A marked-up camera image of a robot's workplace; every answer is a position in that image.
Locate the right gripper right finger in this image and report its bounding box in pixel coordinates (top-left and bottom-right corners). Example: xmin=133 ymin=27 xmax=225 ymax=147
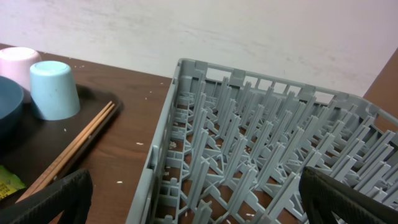
xmin=298 ymin=167 xmax=397 ymax=224

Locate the dark brown serving tray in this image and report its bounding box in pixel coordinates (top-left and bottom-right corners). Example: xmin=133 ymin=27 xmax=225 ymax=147
xmin=0 ymin=83 xmax=124 ymax=212

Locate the white plastic cup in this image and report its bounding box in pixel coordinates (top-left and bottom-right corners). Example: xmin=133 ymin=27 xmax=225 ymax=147
xmin=1 ymin=47 xmax=42 ymax=103

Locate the light blue plastic cup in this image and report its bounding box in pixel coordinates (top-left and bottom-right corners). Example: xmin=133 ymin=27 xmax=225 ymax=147
xmin=30 ymin=60 xmax=80 ymax=121

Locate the wooden chopstick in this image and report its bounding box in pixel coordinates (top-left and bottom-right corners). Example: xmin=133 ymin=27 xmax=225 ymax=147
xmin=15 ymin=100 xmax=114 ymax=203
xmin=30 ymin=102 xmax=116 ymax=194

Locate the dark blue plate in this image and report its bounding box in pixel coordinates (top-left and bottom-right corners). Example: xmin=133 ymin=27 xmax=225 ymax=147
xmin=1 ymin=77 xmax=24 ymax=137

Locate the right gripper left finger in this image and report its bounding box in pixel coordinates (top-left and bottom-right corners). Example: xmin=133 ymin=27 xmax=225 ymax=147
xmin=1 ymin=169 xmax=93 ymax=223

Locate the grey dishwasher rack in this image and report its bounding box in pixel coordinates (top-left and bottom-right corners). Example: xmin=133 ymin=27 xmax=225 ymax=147
xmin=126 ymin=58 xmax=397 ymax=223

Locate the green snack wrapper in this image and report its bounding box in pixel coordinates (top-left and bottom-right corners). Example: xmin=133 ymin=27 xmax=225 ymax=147
xmin=0 ymin=165 xmax=26 ymax=200

